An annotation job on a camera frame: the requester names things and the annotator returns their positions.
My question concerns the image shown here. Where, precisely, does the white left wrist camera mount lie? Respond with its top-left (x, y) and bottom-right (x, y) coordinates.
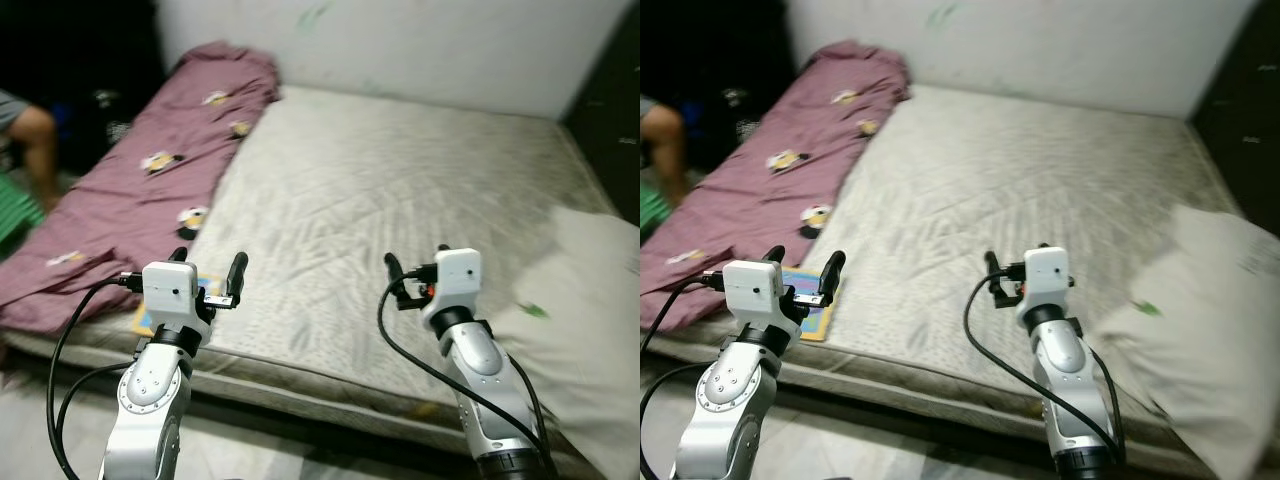
top-left (722, 260), bottom-right (786, 326)
top-left (142, 262), bottom-right (201, 329)

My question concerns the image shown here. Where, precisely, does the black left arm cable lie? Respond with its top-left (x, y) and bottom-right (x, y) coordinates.
top-left (55, 360), bottom-right (141, 451)
top-left (640, 362), bottom-right (721, 480)

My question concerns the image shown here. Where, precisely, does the colourful children's book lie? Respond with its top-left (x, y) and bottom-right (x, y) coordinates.
top-left (780, 265), bottom-right (846, 343)
top-left (130, 272), bottom-right (226, 339)

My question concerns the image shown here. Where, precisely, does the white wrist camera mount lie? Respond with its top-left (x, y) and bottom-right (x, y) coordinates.
top-left (142, 262), bottom-right (201, 329)
top-left (420, 248), bottom-right (483, 311)
top-left (1015, 245), bottom-right (1071, 309)
top-left (722, 260), bottom-right (786, 326)

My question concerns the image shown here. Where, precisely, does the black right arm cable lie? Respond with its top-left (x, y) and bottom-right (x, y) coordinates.
top-left (508, 350), bottom-right (551, 451)
top-left (1085, 345), bottom-right (1126, 451)

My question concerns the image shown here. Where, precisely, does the black tufted headboard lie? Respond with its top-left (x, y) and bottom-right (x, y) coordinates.
top-left (560, 0), bottom-right (641, 226)
top-left (1190, 0), bottom-right (1280, 236)

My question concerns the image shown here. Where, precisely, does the green plastic stool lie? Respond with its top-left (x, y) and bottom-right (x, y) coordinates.
top-left (0, 172), bottom-right (46, 263)
top-left (640, 185), bottom-right (673, 236)

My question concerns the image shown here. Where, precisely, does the beige pillow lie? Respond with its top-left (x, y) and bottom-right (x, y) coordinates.
top-left (480, 205), bottom-right (641, 480)
top-left (1085, 205), bottom-right (1280, 480)

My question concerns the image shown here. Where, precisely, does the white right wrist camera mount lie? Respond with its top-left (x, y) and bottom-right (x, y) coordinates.
top-left (420, 248), bottom-right (483, 311)
top-left (1015, 245), bottom-right (1071, 309)

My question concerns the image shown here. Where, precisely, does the pink cartoon print blanket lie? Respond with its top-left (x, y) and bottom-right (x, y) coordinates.
top-left (640, 40), bottom-right (911, 331)
top-left (0, 40), bottom-right (281, 336)

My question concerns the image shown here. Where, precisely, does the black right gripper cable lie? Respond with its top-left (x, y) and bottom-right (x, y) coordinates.
top-left (963, 275), bottom-right (1121, 461)
top-left (377, 280), bottom-right (556, 473)

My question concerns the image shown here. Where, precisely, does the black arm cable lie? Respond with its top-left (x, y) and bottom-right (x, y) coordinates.
top-left (508, 350), bottom-right (551, 451)
top-left (55, 360), bottom-right (141, 451)
top-left (640, 362), bottom-right (721, 480)
top-left (1085, 345), bottom-right (1126, 451)

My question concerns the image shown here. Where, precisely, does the black left camera cable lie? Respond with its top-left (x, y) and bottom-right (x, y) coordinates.
top-left (640, 270), bottom-right (726, 353)
top-left (45, 272), bottom-right (146, 480)

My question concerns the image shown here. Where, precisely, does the beige quilted mattress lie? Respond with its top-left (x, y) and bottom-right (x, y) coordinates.
top-left (640, 83), bottom-right (1280, 471)
top-left (0, 85), bottom-right (641, 471)

